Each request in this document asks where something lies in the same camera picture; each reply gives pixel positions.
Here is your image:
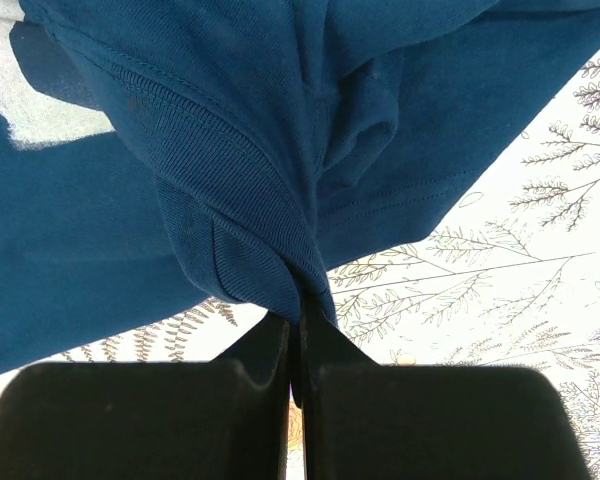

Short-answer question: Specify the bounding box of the dark blue t shirt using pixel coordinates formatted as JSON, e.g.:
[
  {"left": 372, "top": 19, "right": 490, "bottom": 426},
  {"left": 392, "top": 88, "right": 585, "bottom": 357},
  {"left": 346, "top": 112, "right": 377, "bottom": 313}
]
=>
[{"left": 0, "top": 0, "right": 600, "bottom": 374}]

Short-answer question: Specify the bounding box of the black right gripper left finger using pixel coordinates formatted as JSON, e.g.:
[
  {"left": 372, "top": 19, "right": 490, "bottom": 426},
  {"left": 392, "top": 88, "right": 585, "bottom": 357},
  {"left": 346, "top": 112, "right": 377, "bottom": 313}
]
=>
[{"left": 0, "top": 314, "right": 291, "bottom": 480}]

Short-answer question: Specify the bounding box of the floral patterned table mat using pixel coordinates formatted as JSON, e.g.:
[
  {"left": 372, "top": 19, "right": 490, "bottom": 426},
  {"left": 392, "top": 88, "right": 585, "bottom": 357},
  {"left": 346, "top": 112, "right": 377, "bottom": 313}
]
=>
[{"left": 0, "top": 0, "right": 600, "bottom": 480}]

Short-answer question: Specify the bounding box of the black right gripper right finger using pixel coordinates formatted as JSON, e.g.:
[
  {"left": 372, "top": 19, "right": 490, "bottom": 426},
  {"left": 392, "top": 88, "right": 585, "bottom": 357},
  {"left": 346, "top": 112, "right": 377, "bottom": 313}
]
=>
[{"left": 297, "top": 300, "right": 589, "bottom": 480}]

